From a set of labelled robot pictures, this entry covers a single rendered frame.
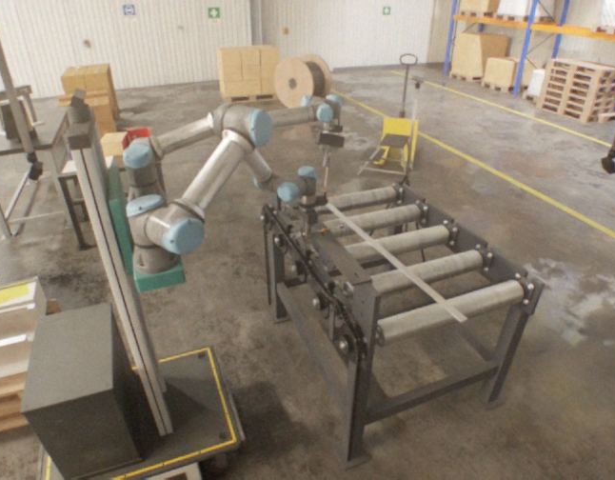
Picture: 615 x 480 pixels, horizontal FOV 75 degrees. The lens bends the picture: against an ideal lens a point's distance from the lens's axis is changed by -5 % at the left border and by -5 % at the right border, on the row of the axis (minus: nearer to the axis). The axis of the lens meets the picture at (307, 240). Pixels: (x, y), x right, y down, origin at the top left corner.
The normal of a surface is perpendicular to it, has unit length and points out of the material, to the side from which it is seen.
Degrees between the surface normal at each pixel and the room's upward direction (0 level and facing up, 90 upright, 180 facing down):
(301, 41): 90
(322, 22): 90
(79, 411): 90
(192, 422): 0
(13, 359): 90
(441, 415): 0
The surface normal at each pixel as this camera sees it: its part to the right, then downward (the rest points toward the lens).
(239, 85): 0.29, 0.51
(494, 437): 0.00, -0.85
